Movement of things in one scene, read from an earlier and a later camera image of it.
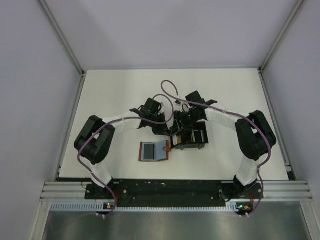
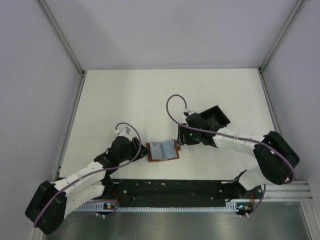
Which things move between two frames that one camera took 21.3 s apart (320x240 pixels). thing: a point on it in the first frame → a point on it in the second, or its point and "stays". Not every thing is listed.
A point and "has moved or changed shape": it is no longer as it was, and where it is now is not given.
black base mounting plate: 174,193 stays
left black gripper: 162,130 → 142,153
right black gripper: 178,126 → 182,138
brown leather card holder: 154,152 has moved or changed shape
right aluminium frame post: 296,9 stays
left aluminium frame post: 62,36 stays
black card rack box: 196,138 has moved or changed shape
